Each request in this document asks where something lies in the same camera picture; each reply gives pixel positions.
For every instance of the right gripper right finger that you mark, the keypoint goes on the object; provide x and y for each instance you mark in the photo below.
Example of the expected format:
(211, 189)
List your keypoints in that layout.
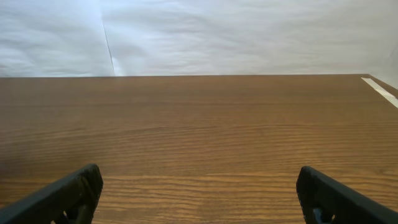
(335, 199)

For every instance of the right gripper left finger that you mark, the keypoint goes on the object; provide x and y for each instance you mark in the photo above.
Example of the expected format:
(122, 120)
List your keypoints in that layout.
(62, 199)

